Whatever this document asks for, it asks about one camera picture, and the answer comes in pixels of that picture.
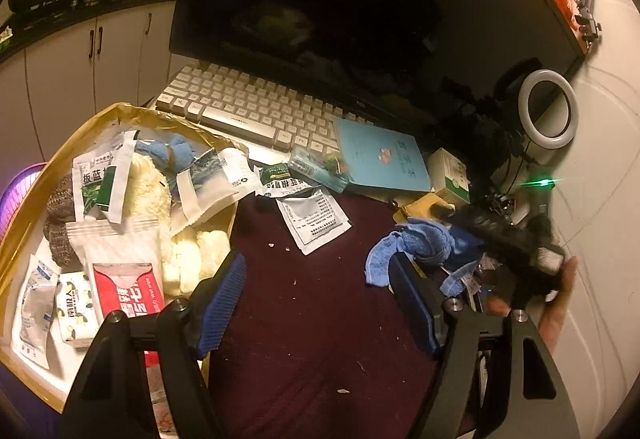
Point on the grey knit cloth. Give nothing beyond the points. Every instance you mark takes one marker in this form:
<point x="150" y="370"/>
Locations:
<point x="57" y="224"/>

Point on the purple plastic basket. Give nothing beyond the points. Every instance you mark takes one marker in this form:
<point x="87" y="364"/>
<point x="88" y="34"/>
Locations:
<point x="17" y="189"/>

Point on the clear candy packet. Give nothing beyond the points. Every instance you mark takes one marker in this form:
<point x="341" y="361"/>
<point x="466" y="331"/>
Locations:
<point x="320" y="166"/>

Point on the pale yellow towel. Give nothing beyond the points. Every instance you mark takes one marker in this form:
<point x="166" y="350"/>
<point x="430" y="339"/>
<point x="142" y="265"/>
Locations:
<point x="150" y="204"/>

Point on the small blue cloth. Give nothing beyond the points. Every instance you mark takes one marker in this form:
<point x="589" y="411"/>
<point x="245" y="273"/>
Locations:
<point x="175" y="151"/>

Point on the green and white medicine sachet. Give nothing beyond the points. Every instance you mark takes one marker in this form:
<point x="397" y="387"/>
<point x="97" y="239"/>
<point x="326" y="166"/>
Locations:
<point x="92" y="179"/>

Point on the maroon tablecloth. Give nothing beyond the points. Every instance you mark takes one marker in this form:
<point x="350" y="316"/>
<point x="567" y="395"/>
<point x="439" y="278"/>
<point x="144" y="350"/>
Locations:
<point x="325" y="319"/>

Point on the person's right hand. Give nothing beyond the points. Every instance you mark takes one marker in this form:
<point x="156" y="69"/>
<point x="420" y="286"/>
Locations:
<point x="559" y="301"/>

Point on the blue and white torn sachet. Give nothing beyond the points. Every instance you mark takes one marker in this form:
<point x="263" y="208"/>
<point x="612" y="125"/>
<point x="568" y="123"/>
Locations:
<point x="210" y="179"/>

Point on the dark green torn sachet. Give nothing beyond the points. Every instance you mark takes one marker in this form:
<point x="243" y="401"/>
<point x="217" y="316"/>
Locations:
<point x="280" y="179"/>

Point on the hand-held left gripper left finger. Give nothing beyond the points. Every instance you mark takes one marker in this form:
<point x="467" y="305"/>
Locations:
<point x="225" y="304"/>

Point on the black computer monitor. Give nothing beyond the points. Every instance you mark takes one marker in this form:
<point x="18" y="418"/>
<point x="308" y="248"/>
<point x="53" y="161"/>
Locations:
<point x="350" y="9"/>

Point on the red and white snack packet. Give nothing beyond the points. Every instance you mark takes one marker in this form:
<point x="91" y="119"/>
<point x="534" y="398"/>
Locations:
<point x="152" y="389"/>

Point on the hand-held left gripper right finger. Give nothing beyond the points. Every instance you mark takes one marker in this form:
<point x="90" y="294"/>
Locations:
<point x="412" y="304"/>

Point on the yellow sponge block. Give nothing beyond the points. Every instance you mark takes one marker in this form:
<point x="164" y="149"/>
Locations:
<point x="420" y="209"/>

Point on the green and white medicine box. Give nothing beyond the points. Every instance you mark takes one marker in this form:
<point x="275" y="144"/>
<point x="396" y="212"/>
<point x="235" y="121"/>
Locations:
<point x="450" y="174"/>

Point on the white keyboard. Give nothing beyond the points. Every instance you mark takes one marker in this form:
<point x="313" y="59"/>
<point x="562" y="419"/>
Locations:
<point x="250" y="109"/>

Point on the silver medicine sachet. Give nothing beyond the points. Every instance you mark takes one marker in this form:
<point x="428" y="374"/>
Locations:
<point x="32" y="314"/>
<point x="310" y="219"/>

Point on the lemon print tissue pack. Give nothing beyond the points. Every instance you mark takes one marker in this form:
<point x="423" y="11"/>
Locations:
<point x="75" y="309"/>

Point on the white wet wipe packet red label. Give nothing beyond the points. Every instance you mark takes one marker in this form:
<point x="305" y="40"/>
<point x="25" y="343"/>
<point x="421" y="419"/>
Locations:
<point x="125" y="289"/>

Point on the blue towel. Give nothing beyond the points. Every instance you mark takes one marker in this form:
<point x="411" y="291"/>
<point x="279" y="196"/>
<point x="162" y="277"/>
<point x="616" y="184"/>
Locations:
<point x="415" y="239"/>

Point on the grey tripod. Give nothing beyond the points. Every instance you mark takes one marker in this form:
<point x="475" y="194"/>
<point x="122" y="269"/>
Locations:
<point x="585" y="4"/>

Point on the light blue notebook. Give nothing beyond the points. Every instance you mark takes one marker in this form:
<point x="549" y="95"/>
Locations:
<point x="380" y="154"/>

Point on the gold cardboard box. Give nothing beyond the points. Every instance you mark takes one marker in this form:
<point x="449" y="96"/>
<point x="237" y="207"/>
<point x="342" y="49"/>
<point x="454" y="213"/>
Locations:
<point x="75" y="134"/>

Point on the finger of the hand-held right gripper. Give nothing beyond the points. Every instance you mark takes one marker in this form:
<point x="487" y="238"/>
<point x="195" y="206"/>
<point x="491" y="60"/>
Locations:
<point x="444" y="211"/>

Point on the white base cabinets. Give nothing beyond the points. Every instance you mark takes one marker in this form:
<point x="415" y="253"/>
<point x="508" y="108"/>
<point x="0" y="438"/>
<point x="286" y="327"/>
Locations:
<point x="65" y="74"/>

